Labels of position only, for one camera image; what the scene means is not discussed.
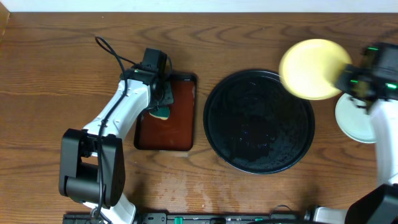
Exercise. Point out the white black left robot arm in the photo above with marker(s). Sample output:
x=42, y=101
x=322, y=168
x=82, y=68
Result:
x=92, y=170

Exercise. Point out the green yellow sponge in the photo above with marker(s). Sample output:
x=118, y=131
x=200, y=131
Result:
x=162, y=113

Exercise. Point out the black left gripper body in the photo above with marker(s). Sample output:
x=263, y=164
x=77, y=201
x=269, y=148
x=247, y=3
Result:
x=166, y=97

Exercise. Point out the rectangular red-brown tray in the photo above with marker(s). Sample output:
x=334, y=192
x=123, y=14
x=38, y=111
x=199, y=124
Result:
x=175, y=133

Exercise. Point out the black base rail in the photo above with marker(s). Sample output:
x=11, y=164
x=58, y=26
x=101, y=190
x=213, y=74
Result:
x=163, y=218

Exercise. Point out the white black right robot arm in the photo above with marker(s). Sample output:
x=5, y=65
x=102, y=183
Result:
x=380, y=205

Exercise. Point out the round black tray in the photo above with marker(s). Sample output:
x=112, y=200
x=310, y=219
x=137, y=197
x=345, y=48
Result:
x=255, y=125

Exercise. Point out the pale green plate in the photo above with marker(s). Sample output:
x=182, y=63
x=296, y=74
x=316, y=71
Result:
x=353, y=120

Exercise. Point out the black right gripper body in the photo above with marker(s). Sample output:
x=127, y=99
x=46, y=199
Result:
x=352, y=80

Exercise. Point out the yellow plate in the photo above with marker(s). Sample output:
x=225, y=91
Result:
x=310, y=68

